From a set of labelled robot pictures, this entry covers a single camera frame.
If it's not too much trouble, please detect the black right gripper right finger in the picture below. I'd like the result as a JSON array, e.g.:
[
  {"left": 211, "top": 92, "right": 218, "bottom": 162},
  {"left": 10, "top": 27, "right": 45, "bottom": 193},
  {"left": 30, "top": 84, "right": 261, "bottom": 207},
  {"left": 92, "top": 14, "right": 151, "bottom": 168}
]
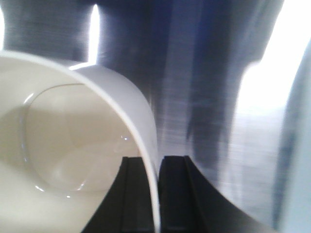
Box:
[{"left": 158, "top": 156, "right": 258, "bottom": 233}]

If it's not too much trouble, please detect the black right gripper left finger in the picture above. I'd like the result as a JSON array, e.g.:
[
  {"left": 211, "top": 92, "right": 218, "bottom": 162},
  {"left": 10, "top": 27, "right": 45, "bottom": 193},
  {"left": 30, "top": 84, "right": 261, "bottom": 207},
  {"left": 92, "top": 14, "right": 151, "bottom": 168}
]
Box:
[{"left": 83, "top": 157, "right": 154, "bottom": 233}]

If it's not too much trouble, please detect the stainless steel shelf rack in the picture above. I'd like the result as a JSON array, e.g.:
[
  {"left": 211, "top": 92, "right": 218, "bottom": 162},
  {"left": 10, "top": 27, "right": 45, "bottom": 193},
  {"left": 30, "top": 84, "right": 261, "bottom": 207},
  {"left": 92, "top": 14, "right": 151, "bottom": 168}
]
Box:
[{"left": 0, "top": 0, "right": 311, "bottom": 233}]

